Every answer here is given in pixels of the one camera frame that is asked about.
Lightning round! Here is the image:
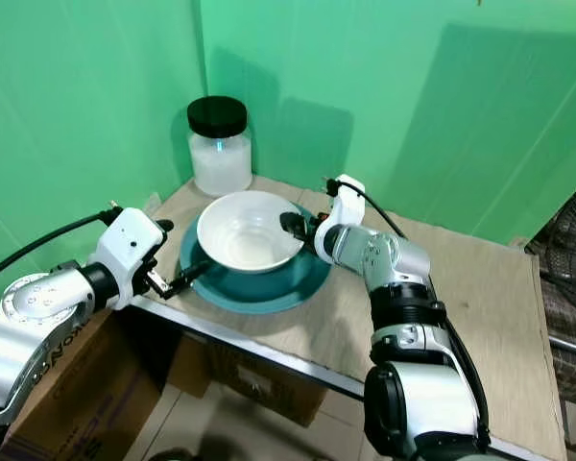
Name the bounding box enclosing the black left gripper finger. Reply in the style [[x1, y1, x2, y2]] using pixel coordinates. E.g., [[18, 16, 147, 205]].
[[171, 260, 214, 291]]

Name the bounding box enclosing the white bowl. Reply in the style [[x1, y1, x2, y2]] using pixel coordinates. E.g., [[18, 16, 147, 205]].
[[196, 190, 307, 273]]

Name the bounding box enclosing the teal plate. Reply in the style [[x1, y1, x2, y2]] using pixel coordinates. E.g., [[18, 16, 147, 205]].
[[179, 206, 333, 315]]

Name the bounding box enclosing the glass jar with black lid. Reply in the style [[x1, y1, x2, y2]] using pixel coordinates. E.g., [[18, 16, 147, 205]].
[[186, 95, 254, 198]]

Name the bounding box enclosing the printed brown cardboard box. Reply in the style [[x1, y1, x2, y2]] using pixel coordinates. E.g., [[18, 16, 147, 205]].
[[0, 305, 185, 461]]

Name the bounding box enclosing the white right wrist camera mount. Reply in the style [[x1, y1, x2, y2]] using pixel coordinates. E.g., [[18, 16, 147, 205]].
[[314, 174, 369, 263]]

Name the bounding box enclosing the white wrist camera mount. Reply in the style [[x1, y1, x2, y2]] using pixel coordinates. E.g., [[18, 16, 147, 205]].
[[314, 174, 369, 263], [93, 206, 173, 309]]

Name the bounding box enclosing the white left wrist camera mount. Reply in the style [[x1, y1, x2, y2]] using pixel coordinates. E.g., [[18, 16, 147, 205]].
[[93, 206, 173, 309]]

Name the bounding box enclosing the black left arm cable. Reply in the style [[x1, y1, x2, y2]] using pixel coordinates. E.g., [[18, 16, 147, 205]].
[[0, 207, 123, 286]]

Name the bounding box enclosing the dark wire fan guard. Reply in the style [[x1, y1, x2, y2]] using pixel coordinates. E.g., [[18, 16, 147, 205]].
[[525, 170, 576, 425]]

